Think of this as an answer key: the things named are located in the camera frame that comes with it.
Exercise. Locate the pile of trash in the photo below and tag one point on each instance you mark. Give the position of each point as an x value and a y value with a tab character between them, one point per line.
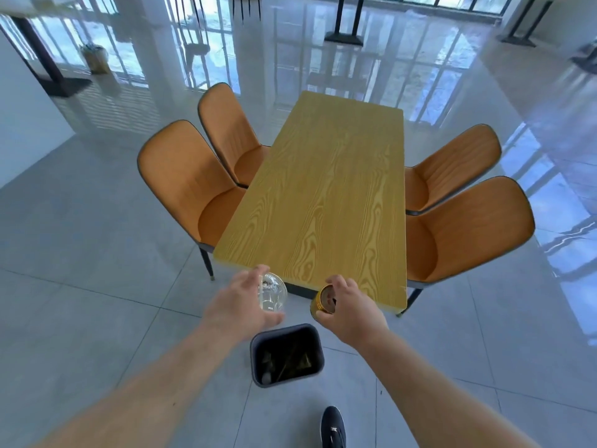
289	359

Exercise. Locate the person's left thumb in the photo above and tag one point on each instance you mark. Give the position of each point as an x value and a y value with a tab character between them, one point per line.
274	319

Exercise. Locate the black chair legs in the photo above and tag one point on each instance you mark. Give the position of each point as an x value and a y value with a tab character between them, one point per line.
189	6
246	5

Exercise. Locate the black shoe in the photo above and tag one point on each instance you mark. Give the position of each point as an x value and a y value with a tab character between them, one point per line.
333	429

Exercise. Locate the person's right forearm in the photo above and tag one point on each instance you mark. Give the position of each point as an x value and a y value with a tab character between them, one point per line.
433	396

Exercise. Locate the person's left hand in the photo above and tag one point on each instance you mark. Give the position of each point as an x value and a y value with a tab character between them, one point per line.
233	307

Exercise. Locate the clear plastic bottle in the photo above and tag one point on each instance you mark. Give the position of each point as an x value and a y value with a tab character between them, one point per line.
274	292

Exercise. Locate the dark grey trash bin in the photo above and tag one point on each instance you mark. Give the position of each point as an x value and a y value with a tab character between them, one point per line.
256	354

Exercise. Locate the person's right hand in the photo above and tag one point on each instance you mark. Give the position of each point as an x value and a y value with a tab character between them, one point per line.
357	319

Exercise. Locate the orange padded chair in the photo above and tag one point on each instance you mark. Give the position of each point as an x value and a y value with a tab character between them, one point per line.
228	130
452	167
471	228
186	181

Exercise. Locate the gold drink can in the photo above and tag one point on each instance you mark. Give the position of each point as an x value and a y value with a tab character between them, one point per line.
322	300

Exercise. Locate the person's right thumb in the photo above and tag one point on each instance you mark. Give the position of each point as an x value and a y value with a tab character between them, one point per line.
325	316

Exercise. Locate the white table with black base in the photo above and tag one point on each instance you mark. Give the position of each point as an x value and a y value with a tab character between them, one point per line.
44	60

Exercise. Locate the yellow wooden table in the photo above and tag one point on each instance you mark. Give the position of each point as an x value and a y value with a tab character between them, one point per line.
326	195

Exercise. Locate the black table pedestal base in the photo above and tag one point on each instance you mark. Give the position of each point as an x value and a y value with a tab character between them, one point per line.
345	27
522	27

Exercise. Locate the person's left forearm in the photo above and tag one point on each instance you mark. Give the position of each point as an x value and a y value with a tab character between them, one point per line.
140	396

